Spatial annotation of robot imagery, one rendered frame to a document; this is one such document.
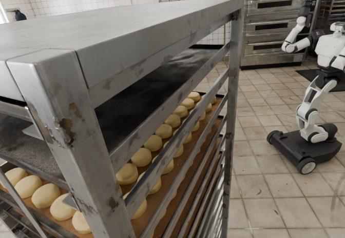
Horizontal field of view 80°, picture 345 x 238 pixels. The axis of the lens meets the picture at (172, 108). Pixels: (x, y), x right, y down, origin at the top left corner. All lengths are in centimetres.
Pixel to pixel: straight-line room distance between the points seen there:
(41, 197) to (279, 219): 204
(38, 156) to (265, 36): 524
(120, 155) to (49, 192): 29
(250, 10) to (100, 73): 501
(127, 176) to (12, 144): 22
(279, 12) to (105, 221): 521
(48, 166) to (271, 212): 215
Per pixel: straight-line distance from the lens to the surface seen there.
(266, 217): 227
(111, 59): 18
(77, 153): 17
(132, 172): 48
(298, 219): 234
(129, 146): 27
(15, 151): 37
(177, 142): 40
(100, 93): 21
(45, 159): 32
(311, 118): 254
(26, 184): 57
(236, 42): 70
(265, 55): 550
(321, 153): 281
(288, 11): 537
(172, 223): 50
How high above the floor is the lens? 185
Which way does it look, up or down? 30 degrees down
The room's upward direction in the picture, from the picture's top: 6 degrees counter-clockwise
